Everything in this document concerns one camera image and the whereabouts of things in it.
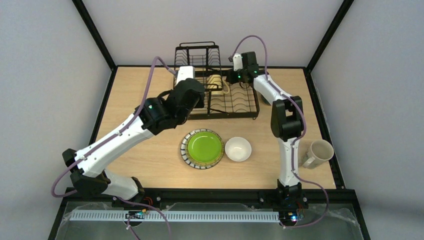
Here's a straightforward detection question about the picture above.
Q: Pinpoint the green plate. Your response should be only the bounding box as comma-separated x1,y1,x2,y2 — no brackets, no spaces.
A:
187,131,223,165

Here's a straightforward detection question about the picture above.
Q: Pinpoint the white slotted cable duct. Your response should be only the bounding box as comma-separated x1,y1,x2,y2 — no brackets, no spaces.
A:
69,210,280,223

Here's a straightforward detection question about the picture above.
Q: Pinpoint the teal patterned white bowl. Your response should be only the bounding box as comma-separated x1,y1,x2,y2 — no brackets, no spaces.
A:
260,95,271,106

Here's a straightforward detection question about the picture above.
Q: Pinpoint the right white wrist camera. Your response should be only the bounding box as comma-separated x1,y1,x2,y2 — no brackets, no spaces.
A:
232,53,243,72

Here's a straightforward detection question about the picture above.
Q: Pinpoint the blue striped white plate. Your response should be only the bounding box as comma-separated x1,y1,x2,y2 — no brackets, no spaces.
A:
180,128,224,170

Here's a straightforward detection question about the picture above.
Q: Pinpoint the yellow mug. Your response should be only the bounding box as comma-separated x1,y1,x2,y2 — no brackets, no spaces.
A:
206,74,230,97

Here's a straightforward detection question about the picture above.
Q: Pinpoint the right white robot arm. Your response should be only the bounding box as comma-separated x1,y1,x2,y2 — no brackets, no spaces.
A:
226,51,306,209

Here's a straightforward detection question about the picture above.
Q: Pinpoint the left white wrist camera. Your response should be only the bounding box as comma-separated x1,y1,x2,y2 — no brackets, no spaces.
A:
175,65,195,86

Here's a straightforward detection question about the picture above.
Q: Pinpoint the black wire dish rack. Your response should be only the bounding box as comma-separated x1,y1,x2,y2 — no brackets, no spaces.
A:
173,41,260,120

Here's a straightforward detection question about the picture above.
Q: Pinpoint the plain white bowl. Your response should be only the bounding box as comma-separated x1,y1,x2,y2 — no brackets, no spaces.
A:
224,136,252,162

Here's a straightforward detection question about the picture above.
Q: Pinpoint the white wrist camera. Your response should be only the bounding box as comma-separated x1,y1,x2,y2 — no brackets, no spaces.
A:
175,65,195,86
232,53,243,72

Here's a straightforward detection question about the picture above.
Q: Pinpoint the beige mug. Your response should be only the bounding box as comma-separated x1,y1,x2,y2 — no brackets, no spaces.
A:
298,139,335,169

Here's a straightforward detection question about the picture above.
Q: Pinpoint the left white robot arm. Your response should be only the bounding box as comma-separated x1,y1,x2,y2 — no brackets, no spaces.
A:
62,78,205,200

